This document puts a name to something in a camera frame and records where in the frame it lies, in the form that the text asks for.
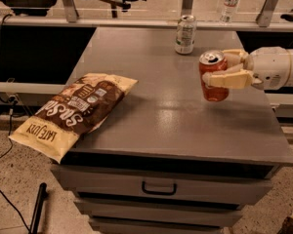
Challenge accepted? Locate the brown yellow chip bag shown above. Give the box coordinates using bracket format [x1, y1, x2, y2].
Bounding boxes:
[10, 73, 138, 163]

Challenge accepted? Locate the grey drawer cabinet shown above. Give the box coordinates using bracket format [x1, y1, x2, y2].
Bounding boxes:
[52, 27, 293, 234]

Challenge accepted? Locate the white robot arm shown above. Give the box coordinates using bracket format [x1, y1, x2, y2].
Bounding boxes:
[202, 47, 293, 90]

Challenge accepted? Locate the metal railing frame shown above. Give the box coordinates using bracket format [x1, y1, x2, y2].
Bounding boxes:
[0, 0, 293, 32]

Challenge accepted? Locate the black pole on floor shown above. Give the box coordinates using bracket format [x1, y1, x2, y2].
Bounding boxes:
[28, 182, 48, 234]

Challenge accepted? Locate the black cable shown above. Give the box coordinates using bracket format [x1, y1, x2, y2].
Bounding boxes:
[0, 13, 32, 234]

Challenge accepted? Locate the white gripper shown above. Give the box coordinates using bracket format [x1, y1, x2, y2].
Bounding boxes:
[202, 47, 292, 90]

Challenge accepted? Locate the black drawer handle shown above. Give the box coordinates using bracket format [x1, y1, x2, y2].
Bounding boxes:
[141, 181, 178, 196]

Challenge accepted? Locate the white green soda can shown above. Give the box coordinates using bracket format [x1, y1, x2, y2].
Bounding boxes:
[175, 15, 196, 55]

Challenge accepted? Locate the clear plastic water bottle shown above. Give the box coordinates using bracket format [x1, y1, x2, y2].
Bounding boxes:
[220, 0, 239, 23]

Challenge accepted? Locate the red coke can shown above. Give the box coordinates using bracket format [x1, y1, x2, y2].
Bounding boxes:
[199, 50, 229, 101]

